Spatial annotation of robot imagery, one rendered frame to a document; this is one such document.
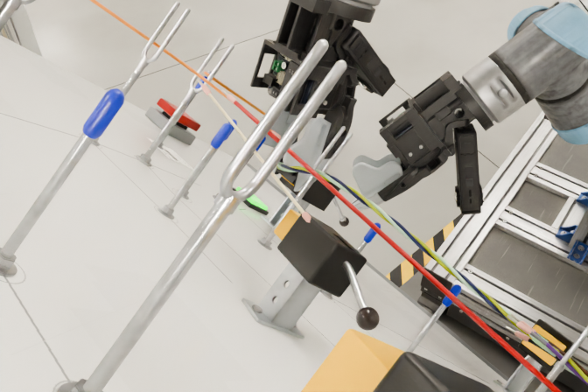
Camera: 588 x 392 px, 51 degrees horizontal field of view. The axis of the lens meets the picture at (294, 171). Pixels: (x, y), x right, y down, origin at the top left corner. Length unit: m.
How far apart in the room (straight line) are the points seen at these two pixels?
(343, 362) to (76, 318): 0.14
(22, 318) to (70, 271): 0.06
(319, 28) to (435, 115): 0.24
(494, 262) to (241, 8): 1.99
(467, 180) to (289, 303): 0.44
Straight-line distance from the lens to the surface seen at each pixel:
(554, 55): 0.77
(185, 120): 0.87
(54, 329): 0.25
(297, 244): 0.40
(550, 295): 1.89
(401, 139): 0.76
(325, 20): 0.60
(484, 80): 0.77
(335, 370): 0.16
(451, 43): 3.13
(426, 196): 2.32
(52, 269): 0.30
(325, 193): 0.73
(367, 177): 0.79
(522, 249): 1.97
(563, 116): 0.84
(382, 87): 0.70
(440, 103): 0.77
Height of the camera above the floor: 1.68
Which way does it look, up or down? 45 degrees down
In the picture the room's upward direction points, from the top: straight up
